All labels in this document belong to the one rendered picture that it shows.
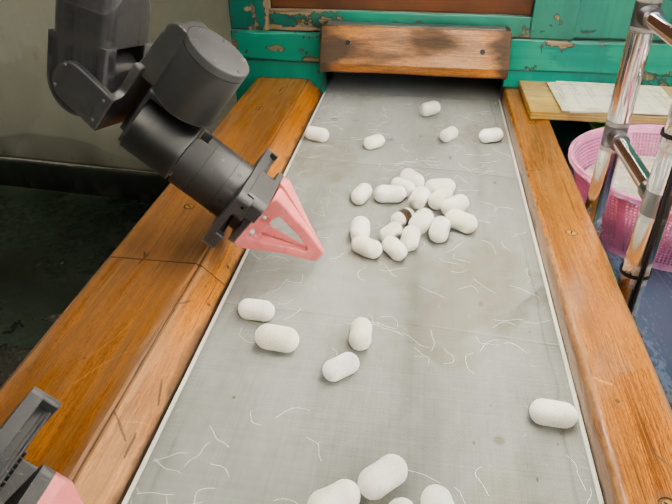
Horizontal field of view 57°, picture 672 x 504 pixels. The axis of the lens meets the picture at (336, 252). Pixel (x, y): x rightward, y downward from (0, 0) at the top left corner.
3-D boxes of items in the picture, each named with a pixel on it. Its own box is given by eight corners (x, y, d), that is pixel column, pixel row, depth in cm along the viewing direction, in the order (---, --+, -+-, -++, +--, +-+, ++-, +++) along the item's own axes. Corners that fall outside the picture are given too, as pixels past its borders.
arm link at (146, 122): (129, 123, 57) (100, 147, 53) (164, 67, 54) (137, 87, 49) (190, 169, 59) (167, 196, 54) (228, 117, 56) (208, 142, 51)
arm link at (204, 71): (110, 70, 59) (45, 84, 52) (168, -30, 53) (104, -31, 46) (201, 158, 60) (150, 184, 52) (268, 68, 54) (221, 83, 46)
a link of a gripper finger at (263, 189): (345, 221, 59) (267, 160, 57) (335, 261, 53) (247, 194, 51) (303, 264, 62) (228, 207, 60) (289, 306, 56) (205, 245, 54)
